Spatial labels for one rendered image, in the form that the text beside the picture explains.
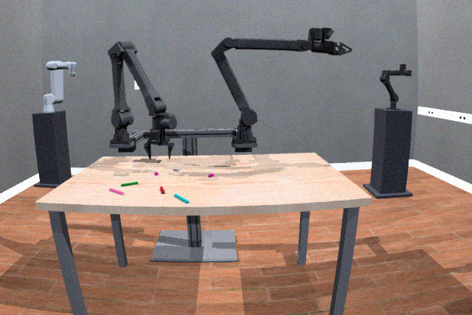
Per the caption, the turquoise rod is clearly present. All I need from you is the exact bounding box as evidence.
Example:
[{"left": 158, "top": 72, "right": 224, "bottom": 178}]
[{"left": 174, "top": 194, "right": 189, "bottom": 204}]

